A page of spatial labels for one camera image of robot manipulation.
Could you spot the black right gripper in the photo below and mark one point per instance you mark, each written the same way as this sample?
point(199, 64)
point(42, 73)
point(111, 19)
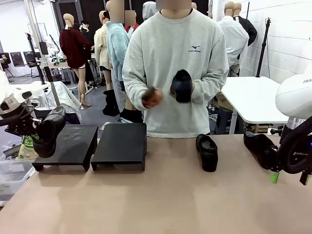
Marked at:
point(302, 156)

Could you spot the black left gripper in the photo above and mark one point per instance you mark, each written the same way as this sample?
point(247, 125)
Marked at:
point(20, 128)

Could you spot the brown shoe brush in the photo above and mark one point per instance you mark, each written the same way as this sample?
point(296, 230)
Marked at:
point(148, 95)

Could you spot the grey-sleeved right forearm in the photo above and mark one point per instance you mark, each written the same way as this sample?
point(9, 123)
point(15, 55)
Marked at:
point(132, 97)

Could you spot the grey-sleeved left forearm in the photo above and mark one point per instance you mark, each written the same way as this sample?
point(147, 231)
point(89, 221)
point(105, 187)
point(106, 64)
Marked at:
point(209, 85)

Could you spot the black shoe stand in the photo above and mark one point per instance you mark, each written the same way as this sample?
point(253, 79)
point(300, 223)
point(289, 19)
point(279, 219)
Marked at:
point(122, 143)
point(73, 146)

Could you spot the black tripod stand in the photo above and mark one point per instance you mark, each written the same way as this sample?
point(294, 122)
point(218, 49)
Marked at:
point(262, 53)

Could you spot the person's right hand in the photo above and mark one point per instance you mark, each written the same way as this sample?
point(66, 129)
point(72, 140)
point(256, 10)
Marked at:
point(157, 97)

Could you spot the person's left hand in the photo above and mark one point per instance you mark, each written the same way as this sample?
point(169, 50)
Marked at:
point(192, 87)

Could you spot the green and white bag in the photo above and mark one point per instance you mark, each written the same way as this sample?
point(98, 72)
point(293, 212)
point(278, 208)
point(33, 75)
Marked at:
point(26, 152)

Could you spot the clear plastic bin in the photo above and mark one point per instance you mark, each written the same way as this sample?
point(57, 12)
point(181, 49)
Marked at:
point(14, 178)

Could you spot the thin black tripod pole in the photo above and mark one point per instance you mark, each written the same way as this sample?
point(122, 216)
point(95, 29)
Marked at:
point(41, 73)

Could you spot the wooden pallet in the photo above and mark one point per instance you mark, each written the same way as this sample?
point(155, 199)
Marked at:
point(256, 128)

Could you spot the black pole with silver clamp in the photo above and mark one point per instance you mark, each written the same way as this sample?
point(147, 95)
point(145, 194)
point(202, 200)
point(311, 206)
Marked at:
point(47, 73)

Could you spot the wooden background table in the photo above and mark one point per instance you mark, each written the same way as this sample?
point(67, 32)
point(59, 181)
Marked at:
point(58, 65)

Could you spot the black office chair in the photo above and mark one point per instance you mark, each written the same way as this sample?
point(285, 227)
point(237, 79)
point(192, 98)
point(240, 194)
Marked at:
point(17, 58)
point(29, 57)

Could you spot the black garment heap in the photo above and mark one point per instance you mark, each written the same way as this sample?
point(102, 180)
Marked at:
point(111, 104)

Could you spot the white side table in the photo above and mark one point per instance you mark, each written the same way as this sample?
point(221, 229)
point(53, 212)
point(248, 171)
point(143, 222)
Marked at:
point(251, 97)

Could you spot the mannequin in maroon sweater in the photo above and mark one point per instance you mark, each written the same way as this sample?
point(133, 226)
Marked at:
point(73, 48)

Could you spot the brown cardboard box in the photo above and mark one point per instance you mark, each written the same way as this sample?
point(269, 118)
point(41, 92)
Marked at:
point(221, 101)

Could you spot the mannequin in beige jacket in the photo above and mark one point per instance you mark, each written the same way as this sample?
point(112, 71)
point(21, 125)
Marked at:
point(101, 48)

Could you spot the mannequin in blue fleece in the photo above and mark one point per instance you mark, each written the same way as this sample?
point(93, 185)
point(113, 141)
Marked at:
point(115, 48)

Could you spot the mannequin in white shirt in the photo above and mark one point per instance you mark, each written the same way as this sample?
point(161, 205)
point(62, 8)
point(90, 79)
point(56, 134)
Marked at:
point(236, 41)

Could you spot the mannequin in black jacket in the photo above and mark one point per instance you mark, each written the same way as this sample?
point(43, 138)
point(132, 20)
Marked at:
point(251, 31)

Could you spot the person in grey sweatshirt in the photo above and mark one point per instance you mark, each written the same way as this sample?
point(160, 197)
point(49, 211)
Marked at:
point(175, 48)

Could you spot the mannequin in grey hoodie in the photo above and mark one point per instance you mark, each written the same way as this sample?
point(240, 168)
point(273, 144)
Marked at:
point(148, 9)

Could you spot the grey metal rail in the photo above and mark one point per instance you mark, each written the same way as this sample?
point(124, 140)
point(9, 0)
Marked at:
point(11, 151)

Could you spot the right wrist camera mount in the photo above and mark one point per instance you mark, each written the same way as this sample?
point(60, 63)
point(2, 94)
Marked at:
point(275, 131)

